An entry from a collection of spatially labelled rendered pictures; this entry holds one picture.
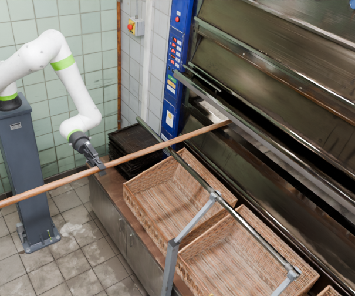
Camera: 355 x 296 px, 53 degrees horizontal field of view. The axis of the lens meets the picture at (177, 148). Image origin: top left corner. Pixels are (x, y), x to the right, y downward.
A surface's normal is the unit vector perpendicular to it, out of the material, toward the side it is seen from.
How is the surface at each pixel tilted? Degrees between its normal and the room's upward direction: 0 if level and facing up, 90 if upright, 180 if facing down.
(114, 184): 0
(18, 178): 90
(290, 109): 70
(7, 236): 0
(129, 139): 0
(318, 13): 90
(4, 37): 90
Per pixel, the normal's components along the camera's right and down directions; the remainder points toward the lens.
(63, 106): 0.58, 0.56
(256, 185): -0.73, 0.02
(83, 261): 0.10, -0.77
